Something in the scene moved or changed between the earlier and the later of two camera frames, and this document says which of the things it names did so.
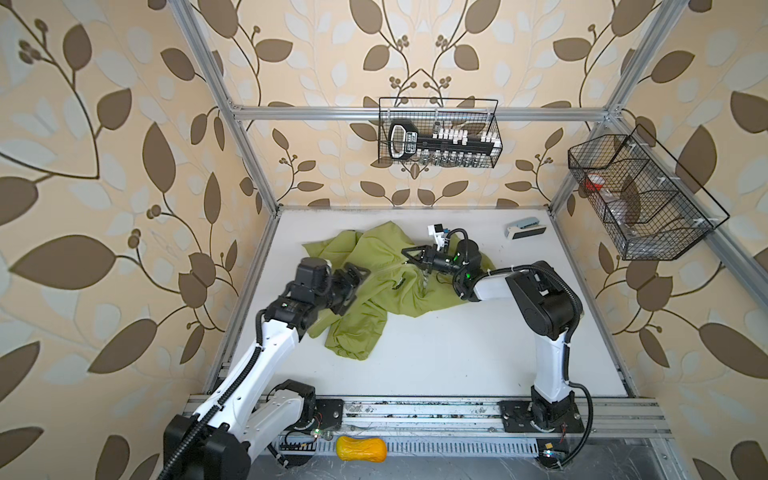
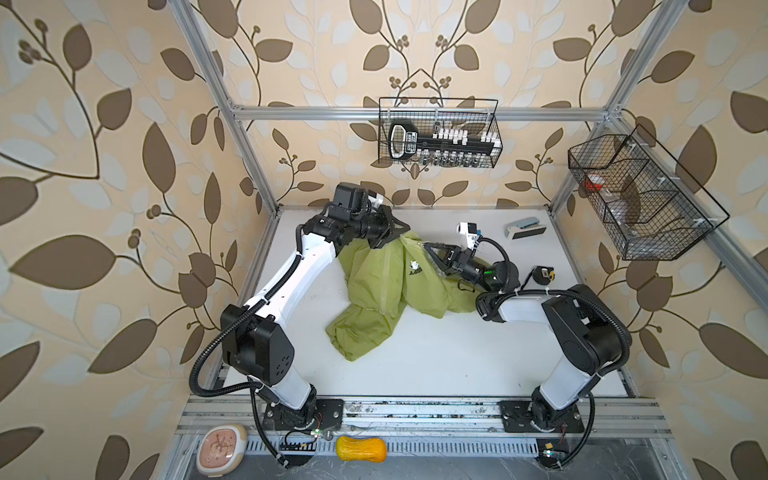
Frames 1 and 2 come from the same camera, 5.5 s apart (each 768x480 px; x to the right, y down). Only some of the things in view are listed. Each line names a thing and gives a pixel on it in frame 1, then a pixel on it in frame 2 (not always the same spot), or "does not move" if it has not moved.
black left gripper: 348,286 -> 385,228
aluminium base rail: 464,427 does not move
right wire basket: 651,209 does not move
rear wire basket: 447,132 does not move
